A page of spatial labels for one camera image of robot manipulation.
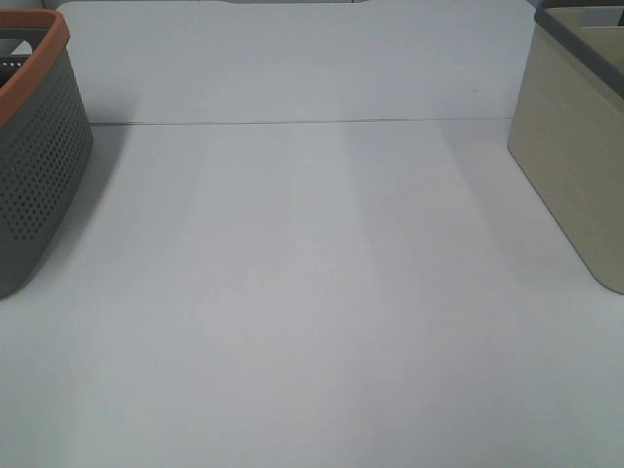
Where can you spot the beige bin grey rim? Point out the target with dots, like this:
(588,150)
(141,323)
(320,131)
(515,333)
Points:
(567,130)

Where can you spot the grey perforated basket orange rim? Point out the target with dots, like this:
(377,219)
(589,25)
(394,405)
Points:
(46,140)

